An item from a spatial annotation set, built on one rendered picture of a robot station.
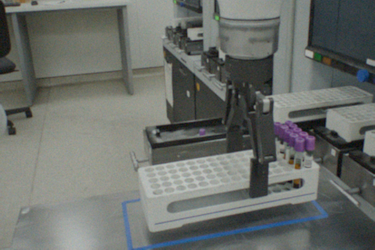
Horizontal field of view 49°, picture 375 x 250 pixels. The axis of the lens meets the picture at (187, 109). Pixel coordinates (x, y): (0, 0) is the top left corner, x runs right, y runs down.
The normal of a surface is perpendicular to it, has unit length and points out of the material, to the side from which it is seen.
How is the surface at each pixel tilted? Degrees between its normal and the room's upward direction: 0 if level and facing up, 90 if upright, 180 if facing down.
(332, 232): 0
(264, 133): 74
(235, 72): 90
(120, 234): 0
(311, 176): 90
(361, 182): 90
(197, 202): 0
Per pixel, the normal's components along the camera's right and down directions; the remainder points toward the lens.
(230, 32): -0.74, 0.25
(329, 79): 0.26, 0.33
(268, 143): 0.25, 0.06
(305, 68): -0.97, 0.12
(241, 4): -0.40, 0.62
